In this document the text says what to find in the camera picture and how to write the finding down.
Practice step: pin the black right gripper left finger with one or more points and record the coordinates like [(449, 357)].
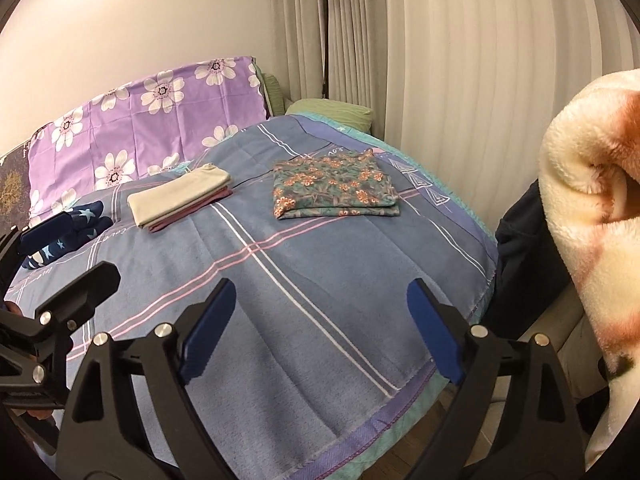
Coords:
[(129, 415)]

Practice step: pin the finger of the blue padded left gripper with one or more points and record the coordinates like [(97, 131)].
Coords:
[(43, 234)]

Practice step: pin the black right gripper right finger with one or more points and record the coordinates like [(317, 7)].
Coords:
[(512, 416)]

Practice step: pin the teal floral patterned garment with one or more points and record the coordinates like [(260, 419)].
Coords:
[(346, 183)]

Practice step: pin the navy star fleece garment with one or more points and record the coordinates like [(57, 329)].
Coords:
[(88, 222)]

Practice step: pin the dark brown patterned pillow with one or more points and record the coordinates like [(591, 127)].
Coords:
[(14, 189)]

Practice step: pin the beige folded garment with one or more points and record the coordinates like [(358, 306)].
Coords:
[(170, 197)]

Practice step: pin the purple floral pillow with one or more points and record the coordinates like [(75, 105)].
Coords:
[(141, 128)]

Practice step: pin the pink folded garment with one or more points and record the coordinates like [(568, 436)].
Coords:
[(184, 211)]

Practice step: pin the blue plaid bed blanket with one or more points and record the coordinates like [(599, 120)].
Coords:
[(321, 369)]

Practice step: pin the green pillow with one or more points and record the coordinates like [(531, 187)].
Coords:
[(350, 115)]

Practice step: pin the beige pleated curtain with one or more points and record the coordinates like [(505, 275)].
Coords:
[(465, 87)]

